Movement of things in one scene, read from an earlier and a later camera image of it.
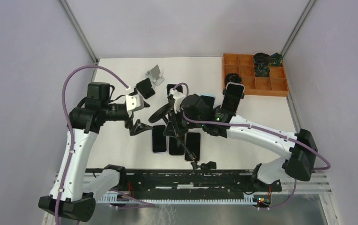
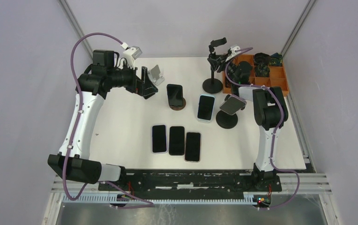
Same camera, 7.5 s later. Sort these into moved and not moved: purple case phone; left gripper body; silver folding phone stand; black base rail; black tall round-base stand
Moved: left gripper body; black tall round-base stand
Not moved: silver folding phone stand; purple case phone; black base rail
